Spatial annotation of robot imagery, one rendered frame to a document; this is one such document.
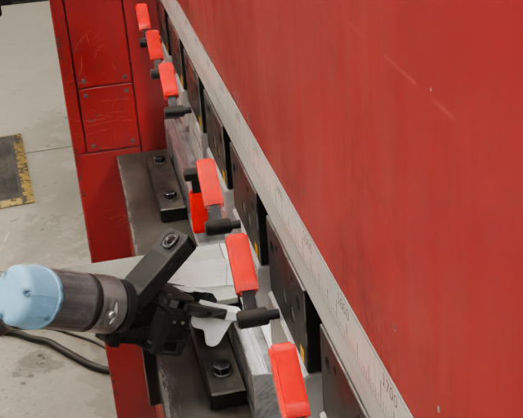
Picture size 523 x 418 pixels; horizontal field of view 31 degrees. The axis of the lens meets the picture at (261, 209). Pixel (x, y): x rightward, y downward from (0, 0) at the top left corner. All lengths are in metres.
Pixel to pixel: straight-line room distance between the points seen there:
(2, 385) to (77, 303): 1.97
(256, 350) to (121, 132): 1.05
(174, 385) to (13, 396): 1.61
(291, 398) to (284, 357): 0.03
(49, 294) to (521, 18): 0.87
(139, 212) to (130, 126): 0.34
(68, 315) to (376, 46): 0.74
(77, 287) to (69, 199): 3.10
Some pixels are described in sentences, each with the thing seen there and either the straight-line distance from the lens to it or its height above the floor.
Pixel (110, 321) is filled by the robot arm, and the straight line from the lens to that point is 1.22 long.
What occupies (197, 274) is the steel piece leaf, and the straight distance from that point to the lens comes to 1.51.
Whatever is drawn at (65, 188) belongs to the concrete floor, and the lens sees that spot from 4.38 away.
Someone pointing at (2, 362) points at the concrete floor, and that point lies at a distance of 3.24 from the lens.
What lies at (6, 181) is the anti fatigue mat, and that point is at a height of 0.01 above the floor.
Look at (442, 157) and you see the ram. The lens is 0.44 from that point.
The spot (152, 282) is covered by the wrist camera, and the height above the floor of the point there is 1.13.
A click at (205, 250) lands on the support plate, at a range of 1.58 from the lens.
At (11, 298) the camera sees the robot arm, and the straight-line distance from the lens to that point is 1.16.
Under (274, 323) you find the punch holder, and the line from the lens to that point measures 0.96.
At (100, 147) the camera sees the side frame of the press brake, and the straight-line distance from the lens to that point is 2.33.
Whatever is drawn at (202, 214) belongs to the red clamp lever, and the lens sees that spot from 1.29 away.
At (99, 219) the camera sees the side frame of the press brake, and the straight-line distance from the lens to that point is 2.40.
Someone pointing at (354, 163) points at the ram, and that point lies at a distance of 0.58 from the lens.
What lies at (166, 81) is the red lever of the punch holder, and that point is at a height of 1.29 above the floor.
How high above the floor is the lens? 1.75
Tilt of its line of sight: 26 degrees down
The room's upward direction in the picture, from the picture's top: 4 degrees counter-clockwise
